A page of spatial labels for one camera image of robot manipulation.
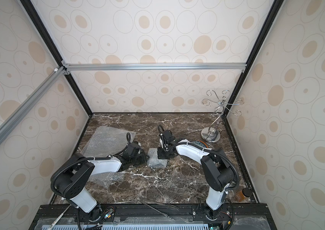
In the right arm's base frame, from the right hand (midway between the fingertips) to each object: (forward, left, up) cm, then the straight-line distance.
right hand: (164, 155), depth 91 cm
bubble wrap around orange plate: (+11, +43, -3) cm, 45 cm away
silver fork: (-39, +52, -2) cm, 66 cm away
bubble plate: (-4, +7, -1) cm, 8 cm away
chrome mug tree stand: (+20, -33, -2) cm, 39 cm away
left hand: (-1, +7, -1) cm, 7 cm away
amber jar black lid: (-21, -43, +4) cm, 48 cm away
